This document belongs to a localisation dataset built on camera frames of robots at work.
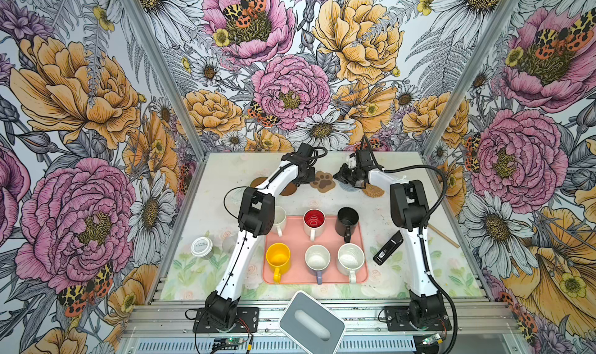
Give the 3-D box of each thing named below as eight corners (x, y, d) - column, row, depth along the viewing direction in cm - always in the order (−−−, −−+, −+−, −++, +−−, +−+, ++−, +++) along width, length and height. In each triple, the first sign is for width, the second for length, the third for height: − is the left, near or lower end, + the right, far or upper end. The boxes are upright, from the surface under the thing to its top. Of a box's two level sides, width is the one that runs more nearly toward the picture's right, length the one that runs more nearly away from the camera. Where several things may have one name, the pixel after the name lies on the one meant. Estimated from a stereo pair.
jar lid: (196, 261, 88) (188, 253, 82) (200, 245, 92) (194, 236, 86) (214, 261, 88) (208, 253, 82) (218, 245, 92) (212, 236, 86)
